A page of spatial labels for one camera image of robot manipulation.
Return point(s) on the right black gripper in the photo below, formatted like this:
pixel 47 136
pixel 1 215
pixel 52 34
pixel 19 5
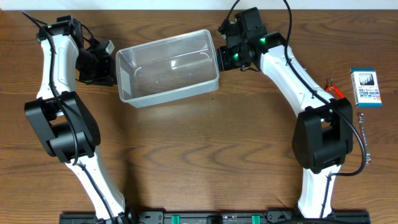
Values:
pixel 222 58

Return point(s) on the clear plastic container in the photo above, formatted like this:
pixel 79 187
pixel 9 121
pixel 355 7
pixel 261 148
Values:
pixel 167 69

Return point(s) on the blue white screw box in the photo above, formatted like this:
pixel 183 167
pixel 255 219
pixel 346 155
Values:
pixel 365 87

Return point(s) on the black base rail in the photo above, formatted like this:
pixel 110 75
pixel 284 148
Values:
pixel 268 217

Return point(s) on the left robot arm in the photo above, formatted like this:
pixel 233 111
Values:
pixel 62 122

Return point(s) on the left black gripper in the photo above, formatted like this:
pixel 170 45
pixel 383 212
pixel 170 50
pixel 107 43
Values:
pixel 109 69

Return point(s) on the silver wrench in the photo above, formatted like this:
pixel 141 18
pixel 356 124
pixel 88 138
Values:
pixel 364 138

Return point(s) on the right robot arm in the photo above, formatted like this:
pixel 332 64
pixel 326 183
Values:
pixel 323 134

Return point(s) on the red handled pliers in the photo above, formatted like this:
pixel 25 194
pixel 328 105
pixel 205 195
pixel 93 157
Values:
pixel 331 87

